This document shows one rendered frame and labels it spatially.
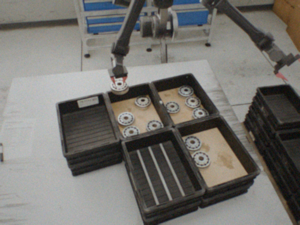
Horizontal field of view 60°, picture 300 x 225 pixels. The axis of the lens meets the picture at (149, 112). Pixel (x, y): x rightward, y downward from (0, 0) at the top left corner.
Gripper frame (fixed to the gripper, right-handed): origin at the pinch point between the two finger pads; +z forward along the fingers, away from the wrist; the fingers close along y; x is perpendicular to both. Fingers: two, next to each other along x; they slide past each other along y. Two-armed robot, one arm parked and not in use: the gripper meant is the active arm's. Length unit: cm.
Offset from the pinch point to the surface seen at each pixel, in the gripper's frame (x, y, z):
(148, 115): -10.0, 14.5, 22.5
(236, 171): -62, 46, 23
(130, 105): 2.2, 6.0, 22.5
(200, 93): -8, 50, 16
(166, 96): 2.7, 31.3, 22.8
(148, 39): 170, 73, 90
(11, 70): 182, -101, 105
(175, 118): -17.9, 29.3, 22.7
